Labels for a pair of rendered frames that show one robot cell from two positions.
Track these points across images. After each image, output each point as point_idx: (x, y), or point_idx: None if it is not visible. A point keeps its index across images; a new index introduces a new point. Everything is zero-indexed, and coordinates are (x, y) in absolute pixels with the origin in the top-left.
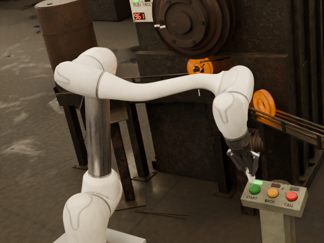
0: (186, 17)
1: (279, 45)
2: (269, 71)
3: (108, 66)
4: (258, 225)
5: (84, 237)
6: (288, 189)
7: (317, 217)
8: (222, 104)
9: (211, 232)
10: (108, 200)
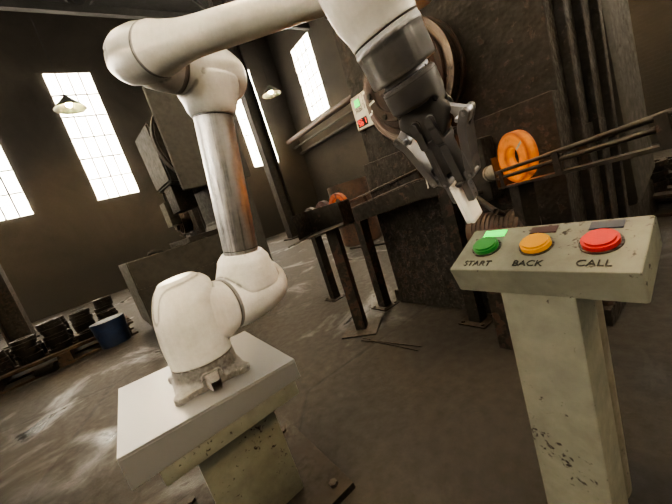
0: None
1: (539, 82)
2: (526, 125)
3: None
4: None
5: (168, 341)
6: (585, 230)
7: (649, 359)
8: None
9: (450, 370)
10: (241, 290)
